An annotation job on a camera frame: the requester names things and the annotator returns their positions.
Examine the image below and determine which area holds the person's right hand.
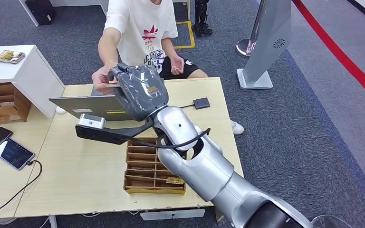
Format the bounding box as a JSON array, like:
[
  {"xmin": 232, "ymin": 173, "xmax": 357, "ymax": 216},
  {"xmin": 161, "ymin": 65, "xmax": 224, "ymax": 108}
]
[{"xmin": 91, "ymin": 63, "xmax": 120, "ymax": 96}]

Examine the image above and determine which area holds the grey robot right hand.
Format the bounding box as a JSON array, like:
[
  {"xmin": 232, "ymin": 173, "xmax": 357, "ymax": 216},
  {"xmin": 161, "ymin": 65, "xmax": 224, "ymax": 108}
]
[{"xmin": 107, "ymin": 62, "xmax": 170, "ymax": 122}]

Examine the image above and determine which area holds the person's left hand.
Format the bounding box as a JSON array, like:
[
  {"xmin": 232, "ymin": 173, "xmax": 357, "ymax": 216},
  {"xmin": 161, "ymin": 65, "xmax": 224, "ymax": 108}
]
[{"xmin": 170, "ymin": 56, "xmax": 185, "ymax": 76}]

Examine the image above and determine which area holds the person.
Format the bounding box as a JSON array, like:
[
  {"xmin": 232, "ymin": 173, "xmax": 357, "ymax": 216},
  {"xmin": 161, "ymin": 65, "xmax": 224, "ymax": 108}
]
[{"xmin": 91, "ymin": 0, "xmax": 209, "ymax": 96}]

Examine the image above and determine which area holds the wooden card organizer tray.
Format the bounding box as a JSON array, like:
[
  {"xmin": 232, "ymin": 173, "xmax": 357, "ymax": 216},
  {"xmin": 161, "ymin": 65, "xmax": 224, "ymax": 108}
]
[{"xmin": 123, "ymin": 137, "xmax": 186, "ymax": 194}]

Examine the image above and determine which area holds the person's white shoe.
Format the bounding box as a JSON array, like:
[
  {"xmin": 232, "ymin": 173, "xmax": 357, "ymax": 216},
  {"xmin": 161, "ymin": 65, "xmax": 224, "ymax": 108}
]
[{"xmin": 230, "ymin": 119, "xmax": 244, "ymax": 135}]

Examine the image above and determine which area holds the grey laptop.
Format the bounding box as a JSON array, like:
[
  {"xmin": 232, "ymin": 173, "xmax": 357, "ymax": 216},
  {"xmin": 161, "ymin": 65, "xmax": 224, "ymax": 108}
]
[{"xmin": 48, "ymin": 85, "xmax": 133, "ymax": 122}]

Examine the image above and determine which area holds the small black hub box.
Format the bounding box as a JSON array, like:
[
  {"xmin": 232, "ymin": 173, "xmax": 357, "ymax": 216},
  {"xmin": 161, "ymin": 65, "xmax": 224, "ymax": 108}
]
[{"xmin": 193, "ymin": 97, "xmax": 211, "ymax": 110}]

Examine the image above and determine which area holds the white cabinet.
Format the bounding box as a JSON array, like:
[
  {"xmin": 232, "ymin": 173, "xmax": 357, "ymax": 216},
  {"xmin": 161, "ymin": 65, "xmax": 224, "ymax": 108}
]
[{"xmin": 0, "ymin": 44, "xmax": 66, "ymax": 119}]

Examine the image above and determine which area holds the stack of gold cards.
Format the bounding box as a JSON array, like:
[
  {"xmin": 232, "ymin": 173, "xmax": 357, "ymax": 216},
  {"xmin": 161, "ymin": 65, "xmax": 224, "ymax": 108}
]
[{"xmin": 0, "ymin": 49, "xmax": 26, "ymax": 64}]

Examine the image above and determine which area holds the white furniture leg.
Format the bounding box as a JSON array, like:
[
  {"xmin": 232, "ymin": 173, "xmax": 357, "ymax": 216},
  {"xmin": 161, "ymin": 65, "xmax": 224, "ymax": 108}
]
[{"xmin": 19, "ymin": 0, "xmax": 40, "ymax": 27}]

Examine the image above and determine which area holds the grey standing kiosk panel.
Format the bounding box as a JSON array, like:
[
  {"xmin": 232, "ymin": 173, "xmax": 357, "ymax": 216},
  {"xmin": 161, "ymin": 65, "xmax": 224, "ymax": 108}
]
[{"xmin": 236, "ymin": 0, "xmax": 293, "ymax": 90}]

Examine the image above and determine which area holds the wooden compartment organizer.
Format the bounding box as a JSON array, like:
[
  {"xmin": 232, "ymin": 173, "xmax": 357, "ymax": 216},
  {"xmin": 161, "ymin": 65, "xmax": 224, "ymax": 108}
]
[{"xmin": 0, "ymin": 82, "xmax": 32, "ymax": 126}]

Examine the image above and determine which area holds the smartphone with lit screen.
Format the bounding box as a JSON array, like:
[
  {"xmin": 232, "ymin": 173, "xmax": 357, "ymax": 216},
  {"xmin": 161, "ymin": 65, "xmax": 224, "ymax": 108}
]
[{"xmin": 0, "ymin": 138, "xmax": 36, "ymax": 171}]

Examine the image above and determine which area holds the clear round dome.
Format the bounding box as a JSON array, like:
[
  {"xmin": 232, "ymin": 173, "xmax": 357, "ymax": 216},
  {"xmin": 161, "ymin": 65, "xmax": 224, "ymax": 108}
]
[{"xmin": 311, "ymin": 215, "xmax": 355, "ymax": 228}]

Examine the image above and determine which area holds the chrome stanchion post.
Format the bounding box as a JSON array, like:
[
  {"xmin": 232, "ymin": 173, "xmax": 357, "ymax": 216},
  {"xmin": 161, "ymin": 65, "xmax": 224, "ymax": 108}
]
[{"xmin": 235, "ymin": 0, "xmax": 268, "ymax": 58}]

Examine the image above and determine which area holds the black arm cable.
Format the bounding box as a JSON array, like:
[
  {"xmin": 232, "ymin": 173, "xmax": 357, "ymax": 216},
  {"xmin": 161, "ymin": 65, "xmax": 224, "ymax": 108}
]
[{"xmin": 129, "ymin": 127, "xmax": 211, "ymax": 150}]

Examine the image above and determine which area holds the black charging cable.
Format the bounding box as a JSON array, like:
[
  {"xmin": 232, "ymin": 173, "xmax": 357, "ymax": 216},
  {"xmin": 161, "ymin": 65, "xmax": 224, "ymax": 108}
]
[{"xmin": 0, "ymin": 160, "xmax": 43, "ymax": 224}]

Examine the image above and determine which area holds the grey metal desk bracket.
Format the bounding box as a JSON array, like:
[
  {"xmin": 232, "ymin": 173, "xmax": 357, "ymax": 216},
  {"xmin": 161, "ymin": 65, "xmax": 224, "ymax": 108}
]
[{"xmin": 140, "ymin": 209, "xmax": 206, "ymax": 221}]

